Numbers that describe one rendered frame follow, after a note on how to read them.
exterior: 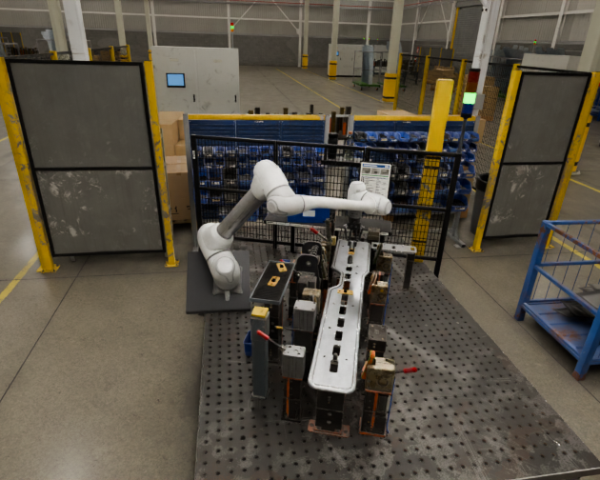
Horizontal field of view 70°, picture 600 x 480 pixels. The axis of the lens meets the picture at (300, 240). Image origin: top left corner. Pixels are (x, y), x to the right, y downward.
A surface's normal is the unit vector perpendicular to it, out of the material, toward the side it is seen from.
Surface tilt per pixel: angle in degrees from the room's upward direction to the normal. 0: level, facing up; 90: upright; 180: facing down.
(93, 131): 91
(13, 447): 0
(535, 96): 90
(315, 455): 0
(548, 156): 91
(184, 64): 90
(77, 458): 0
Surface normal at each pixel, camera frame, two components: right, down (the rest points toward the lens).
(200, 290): 0.11, -0.40
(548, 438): 0.04, -0.90
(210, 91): 0.16, 0.42
